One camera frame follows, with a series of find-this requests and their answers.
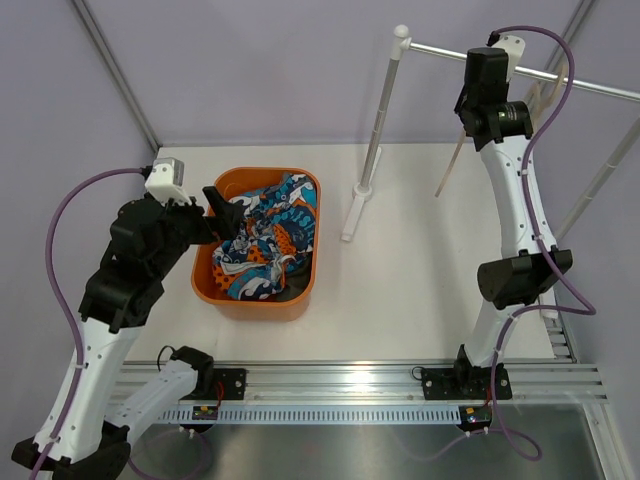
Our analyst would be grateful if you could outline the orange plastic basket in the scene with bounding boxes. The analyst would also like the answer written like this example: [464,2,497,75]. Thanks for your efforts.
[191,167,321,322]

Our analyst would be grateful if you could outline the wooden hanger of patterned shorts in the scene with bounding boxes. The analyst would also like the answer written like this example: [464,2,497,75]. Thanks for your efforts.
[435,129,466,198]

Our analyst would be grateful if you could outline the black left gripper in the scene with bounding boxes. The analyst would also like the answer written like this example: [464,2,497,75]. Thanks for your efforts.
[150,186,244,279]

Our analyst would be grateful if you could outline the white metal clothes rack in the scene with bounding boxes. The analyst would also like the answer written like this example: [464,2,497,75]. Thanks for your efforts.
[339,24,640,324]

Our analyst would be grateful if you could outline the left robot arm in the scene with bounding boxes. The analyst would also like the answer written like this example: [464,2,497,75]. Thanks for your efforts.
[11,186,242,479]

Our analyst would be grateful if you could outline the olive green shorts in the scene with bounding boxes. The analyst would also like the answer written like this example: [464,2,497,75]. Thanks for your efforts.
[274,264,312,302]

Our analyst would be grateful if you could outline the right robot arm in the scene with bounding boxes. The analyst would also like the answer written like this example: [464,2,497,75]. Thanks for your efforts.
[420,36,573,400]

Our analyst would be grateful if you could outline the wooden hanger of green shorts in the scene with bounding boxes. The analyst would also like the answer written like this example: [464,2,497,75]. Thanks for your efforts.
[528,62,569,133]

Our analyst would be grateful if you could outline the aluminium rail with cable duct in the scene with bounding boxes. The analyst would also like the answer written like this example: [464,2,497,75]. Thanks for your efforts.
[63,362,610,426]

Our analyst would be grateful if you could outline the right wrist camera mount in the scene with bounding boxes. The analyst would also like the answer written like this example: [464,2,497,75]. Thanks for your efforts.
[487,33,526,82]

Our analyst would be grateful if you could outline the patterned blue orange shorts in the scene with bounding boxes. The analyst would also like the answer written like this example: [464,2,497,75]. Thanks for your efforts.
[212,172,318,301]

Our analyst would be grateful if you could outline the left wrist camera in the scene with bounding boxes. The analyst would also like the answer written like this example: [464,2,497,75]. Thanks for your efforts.
[144,157,193,207]

